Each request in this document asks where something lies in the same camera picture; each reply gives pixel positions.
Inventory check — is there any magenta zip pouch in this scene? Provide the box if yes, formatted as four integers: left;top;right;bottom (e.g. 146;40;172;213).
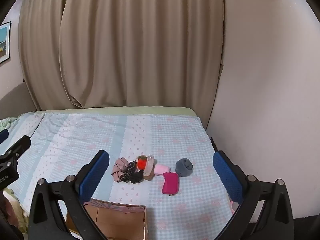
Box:
162;172;179;195

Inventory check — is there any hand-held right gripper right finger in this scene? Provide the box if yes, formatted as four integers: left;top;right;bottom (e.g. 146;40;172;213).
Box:
211;137;294;240

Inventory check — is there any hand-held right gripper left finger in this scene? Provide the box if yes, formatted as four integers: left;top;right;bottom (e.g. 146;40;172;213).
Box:
28;150;110;240

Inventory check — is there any dark patterned scrunchie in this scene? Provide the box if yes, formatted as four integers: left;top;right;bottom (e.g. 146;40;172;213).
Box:
122;161;137;183

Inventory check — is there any beige curtain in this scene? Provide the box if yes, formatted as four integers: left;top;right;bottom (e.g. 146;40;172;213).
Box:
18;0;224;110

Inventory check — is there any black scrunchie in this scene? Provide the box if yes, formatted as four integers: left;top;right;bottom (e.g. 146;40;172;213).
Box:
130;169;145;184

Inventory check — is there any pale green patterned cloth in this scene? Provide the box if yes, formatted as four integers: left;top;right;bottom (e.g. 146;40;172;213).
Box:
3;189;29;233

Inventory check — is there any pink fluffy cloth roll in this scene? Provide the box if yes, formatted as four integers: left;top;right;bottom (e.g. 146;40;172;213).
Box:
154;164;171;176

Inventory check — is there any plush carrot toy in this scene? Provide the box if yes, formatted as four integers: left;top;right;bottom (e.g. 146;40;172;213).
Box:
136;155;148;170

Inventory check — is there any dusty pink scrunchie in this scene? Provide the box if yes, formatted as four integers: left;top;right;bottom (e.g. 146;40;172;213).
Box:
111;157;129;182

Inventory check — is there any framed wall poster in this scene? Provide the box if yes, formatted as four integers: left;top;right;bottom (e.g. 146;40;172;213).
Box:
0;21;12;64

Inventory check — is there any blue pink checked blanket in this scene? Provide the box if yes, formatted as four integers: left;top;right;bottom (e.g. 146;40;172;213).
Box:
0;112;235;240

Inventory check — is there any pale green bedsheet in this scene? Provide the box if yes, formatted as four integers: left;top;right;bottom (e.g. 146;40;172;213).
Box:
35;106;199;117

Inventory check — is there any cardboard box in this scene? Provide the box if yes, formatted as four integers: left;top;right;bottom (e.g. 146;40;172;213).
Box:
65;198;147;240

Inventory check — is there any grey sock roll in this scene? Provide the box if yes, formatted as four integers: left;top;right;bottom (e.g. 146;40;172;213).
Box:
175;158;193;177

